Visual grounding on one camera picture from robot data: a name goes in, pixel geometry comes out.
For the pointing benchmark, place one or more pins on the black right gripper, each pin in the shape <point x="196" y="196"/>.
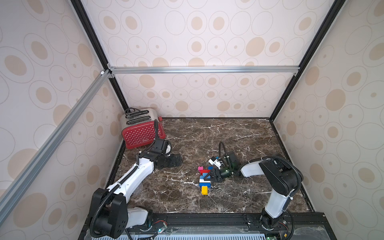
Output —
<point x="221" y="172"/>

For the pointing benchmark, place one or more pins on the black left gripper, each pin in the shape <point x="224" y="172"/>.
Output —
<point x="174" y="162"/>

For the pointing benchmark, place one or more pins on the red long lego brick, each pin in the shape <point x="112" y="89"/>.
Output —
<point x="204" y="172"/>

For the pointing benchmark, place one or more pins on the dark blue long lego brick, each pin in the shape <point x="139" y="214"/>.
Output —
<point x="205" y="185"/>

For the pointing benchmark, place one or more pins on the yellow square lego brick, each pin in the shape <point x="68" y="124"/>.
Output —
<point x="204" y="191"/>

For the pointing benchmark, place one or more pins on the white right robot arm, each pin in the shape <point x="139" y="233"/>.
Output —
<point x="283" y="176"/>

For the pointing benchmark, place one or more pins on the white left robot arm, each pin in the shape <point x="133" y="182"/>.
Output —
<point x="109" y="214"/>

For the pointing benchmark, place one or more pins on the red polka dot toaster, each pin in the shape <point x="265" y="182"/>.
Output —
<point x="138" y="127"/>

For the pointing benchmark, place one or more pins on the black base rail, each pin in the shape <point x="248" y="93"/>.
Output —
<point x="314" y="226"/>

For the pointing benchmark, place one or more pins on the horizontal aluminium frame bar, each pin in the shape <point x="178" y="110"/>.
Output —
<point x="199" y="70"/>

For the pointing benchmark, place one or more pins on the left aluminium frame bar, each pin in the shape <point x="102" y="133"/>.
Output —
<point x="20" y="185"/>

